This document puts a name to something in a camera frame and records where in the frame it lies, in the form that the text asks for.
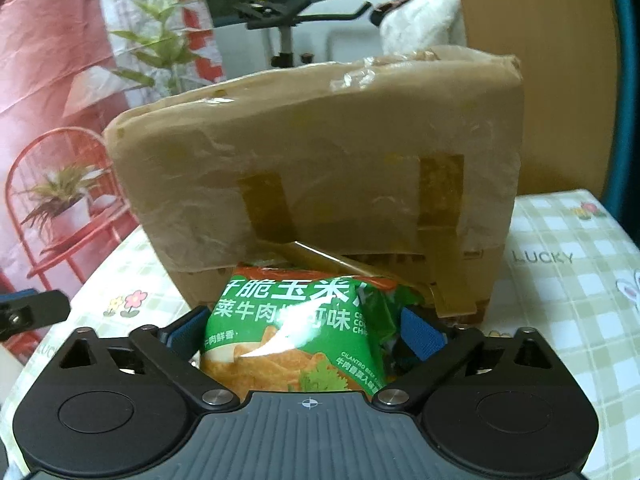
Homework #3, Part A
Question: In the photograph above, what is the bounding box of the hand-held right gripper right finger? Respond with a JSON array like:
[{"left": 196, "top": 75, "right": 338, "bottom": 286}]
[{"left": 372, "top": 305, "right": 557, "bottom": 413}]

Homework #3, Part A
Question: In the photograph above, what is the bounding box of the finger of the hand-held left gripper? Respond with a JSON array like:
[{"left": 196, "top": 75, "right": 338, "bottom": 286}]
[{"left": 0, "top": 287, "right": 69, "bottom": 342}]

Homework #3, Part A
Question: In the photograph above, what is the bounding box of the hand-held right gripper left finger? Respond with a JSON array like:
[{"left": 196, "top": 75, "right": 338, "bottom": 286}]
[{"left": 59, "top": 307, "right": 241, "bottom": 413}]

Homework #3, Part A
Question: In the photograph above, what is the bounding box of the green corn chip bag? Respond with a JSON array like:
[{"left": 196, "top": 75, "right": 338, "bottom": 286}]
[{"left": 200, "top": 260, "right": 437, "bottom": 407}]

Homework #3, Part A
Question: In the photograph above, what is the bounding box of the tape-wrapped cardboard box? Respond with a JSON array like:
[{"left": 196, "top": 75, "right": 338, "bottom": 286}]
[{"left": 104, "top": 45, "right": 523, "bottom": 322}]

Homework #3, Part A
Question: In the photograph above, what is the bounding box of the green checked tablecloth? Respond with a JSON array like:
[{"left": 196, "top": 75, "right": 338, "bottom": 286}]
[{"left": 0, "top": 189, "right": 640, "bottom": 480}]

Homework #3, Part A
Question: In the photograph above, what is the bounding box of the wooden panel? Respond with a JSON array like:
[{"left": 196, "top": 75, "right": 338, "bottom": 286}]
[{"left": 451, "top": 0, "right": 622, "bottom": 197}]

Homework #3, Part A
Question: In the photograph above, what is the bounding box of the white quilted blanket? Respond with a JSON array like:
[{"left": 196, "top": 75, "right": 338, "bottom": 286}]
[{"left": 377, "top": 0, "right": 467, "bottom": 57}]

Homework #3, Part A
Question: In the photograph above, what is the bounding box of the teal chair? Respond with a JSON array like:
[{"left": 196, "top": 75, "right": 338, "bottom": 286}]
[{"left": 597, "top": 0, "right": 640, "bottom": 223}]

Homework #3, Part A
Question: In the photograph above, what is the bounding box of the black exercise bike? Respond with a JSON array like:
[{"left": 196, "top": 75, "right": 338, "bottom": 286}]
[{"left": 232, "top": 0, "right": 375, "bottom": 68}]

